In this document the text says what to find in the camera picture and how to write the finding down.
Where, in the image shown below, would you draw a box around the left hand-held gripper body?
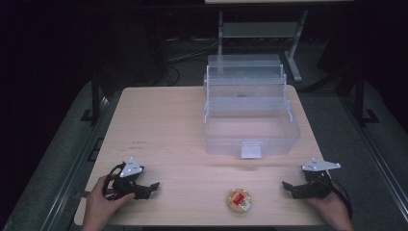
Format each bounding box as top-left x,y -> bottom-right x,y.
111,156 -> 145,197

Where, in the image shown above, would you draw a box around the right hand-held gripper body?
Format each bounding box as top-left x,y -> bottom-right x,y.
300,157 -> 342,199

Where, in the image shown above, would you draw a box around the round tin with red label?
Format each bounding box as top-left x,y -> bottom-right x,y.
227,188 -> 253,216

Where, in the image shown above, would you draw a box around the clear plastic tiered storage box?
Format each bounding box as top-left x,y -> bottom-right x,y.
201,53 -> 302,161

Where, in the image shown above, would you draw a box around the person's right hand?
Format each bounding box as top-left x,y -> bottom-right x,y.
305,189 -> 354,231

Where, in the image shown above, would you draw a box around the person's left hand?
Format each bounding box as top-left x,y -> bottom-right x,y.
81,174 -> 137,231

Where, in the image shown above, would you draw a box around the grey metal stand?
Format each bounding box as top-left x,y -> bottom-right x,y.
217,10 -> 310,83

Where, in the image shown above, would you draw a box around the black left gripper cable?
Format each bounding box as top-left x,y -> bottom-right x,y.
102,162 -> 127,202

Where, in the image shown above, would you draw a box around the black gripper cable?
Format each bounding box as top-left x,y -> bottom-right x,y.
102,162 -> 127,202
326,172 -> 354,220

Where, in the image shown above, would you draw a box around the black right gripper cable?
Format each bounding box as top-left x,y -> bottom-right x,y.
326,172 -> 354,220

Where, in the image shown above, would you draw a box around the metal frame rail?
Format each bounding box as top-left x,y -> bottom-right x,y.
38,92 -> 114,231
339,94 -> 408,214

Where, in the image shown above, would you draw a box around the black upright post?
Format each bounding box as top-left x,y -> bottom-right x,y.
352,68 -> 380,127
79,71 -> 103,127

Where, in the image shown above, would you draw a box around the cables on floor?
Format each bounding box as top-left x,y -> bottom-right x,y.
153,36 -> 222,87

